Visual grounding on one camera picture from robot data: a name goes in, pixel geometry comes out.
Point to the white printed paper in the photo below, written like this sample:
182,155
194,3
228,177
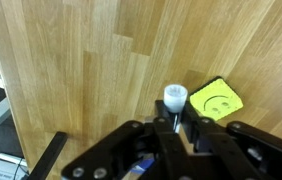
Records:
1,168

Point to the yellow smiley face block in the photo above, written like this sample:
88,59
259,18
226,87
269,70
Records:
217,99

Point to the black riser stand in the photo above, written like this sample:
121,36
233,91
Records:
49,155

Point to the white whiteboard marker pen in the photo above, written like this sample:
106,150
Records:
175,97

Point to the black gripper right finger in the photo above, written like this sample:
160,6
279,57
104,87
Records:
234,150

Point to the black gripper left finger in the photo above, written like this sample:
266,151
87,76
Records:
121,150

